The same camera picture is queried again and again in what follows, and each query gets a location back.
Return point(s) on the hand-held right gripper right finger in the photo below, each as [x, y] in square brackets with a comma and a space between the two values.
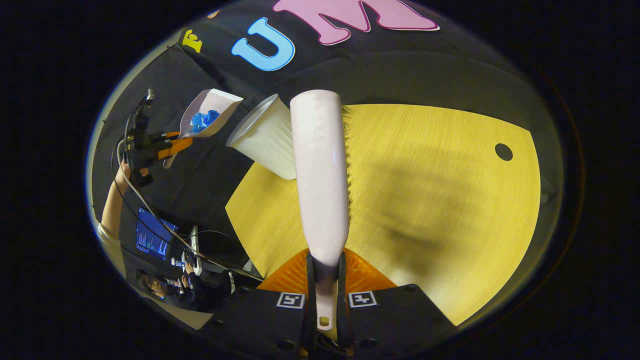
[342, 300]

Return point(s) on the light blue paper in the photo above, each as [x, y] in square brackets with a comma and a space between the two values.
[196, 124]

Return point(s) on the white desktop device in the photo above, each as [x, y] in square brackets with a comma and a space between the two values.
[194, 245]

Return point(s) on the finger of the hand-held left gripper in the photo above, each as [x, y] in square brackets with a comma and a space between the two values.
[175, 146]
[165, 136]

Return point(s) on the pale purple dustpan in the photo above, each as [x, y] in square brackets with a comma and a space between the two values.
[212, 100]

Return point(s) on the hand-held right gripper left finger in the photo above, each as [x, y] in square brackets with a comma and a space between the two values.
[310, 300]

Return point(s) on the dark blue paper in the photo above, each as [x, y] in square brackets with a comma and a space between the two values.
[210, 117]

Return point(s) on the white ribbed garbage bin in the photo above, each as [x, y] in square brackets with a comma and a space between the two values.
[270, 145]

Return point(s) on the computer monitor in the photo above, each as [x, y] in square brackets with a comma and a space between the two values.
[152, 235]

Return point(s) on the pale purple small broom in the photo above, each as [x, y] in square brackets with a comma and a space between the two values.
[320, 175]

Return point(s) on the person's white shirt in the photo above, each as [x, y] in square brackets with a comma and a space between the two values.
[107, 245]

